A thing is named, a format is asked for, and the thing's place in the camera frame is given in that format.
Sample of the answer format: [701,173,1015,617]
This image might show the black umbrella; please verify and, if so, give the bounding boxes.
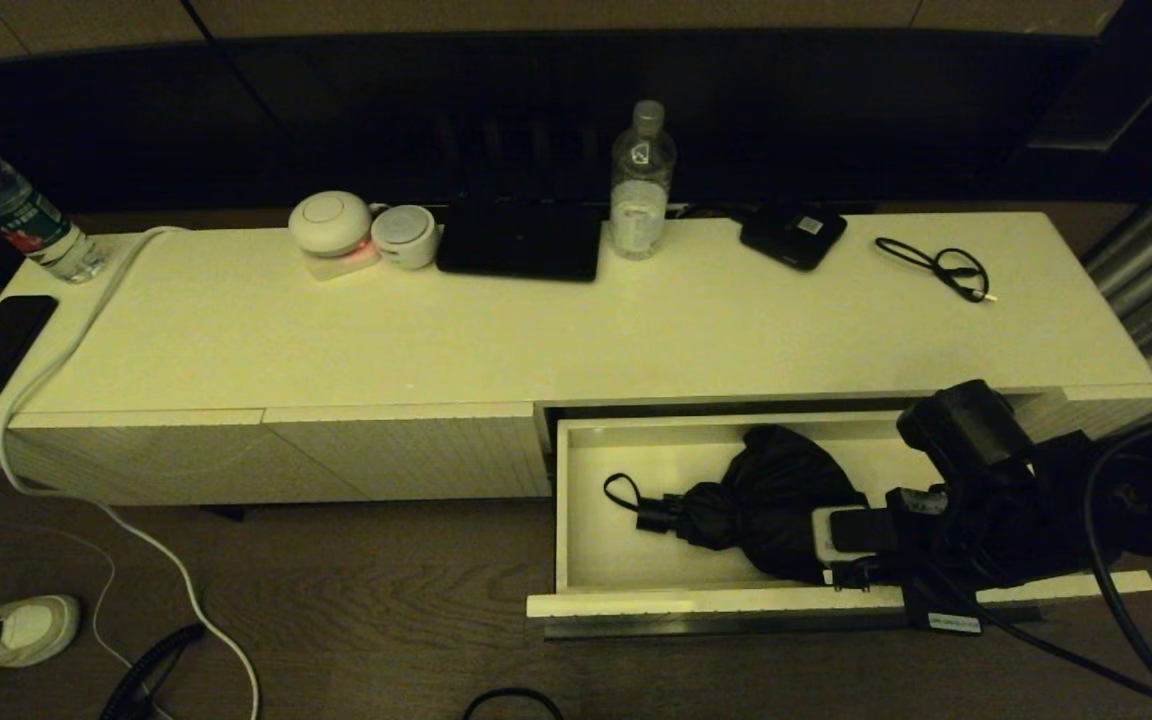
[603,425,874,586]

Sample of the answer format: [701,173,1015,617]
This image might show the white ribbed drawer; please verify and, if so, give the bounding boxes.
[526,402,1152,639]

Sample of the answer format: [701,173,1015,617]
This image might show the white low cabinet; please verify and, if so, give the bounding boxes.
[0,212,1152,522]

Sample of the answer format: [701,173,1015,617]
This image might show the small black box white label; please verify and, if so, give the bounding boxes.
[739,206,849,272]

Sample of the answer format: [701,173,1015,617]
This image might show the white ribbed cabinet door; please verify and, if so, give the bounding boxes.
[264,402,554,501]
[14,406,372,506]

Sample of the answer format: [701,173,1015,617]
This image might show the clear water bottle grey cap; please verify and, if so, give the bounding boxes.
[609,100,678,261]

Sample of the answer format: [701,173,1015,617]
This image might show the black flat router box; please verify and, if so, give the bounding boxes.
[436,195,604,283]

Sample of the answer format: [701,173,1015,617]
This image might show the small white round speaker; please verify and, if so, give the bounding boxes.
[373,205,440,271]

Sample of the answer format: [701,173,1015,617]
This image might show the white dome device pink base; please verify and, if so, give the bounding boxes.
[288,190,382,282]

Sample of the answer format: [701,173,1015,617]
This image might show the white sneaker dark laces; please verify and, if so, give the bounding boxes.
[0,595,81,691]

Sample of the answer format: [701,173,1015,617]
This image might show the water bottle with green label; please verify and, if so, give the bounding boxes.
[0,120,112,285]

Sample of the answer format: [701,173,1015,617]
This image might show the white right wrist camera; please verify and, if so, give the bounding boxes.
[811,505,899,569]

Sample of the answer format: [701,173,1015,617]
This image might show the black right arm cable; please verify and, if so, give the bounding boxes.
[976,415,1152,707]

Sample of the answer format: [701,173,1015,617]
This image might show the black audio cable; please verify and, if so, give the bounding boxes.
[876,237,997,304]

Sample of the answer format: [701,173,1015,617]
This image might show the black floor cable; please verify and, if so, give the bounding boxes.
[462,686,567,720]

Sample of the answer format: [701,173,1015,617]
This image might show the black coiled cable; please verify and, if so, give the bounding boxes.
[99,622,209,720]

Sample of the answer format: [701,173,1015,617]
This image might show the thin white charging cable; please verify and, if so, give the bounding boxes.
[0,402,179,720]

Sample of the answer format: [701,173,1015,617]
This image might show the thick white power cable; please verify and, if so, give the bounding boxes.
[0,227,262,720]

